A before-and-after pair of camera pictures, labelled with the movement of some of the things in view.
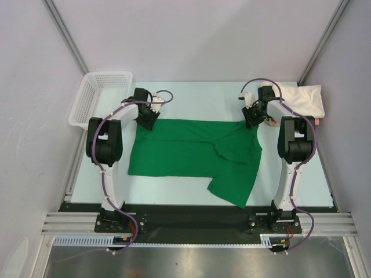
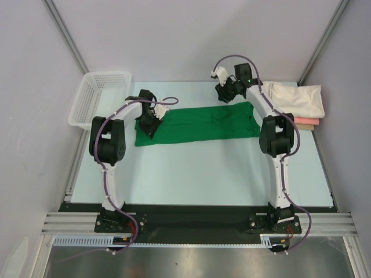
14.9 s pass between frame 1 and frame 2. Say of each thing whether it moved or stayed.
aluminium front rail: stayed
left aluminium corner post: stayed
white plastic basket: stayed
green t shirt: moved
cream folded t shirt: stayed
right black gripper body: moved
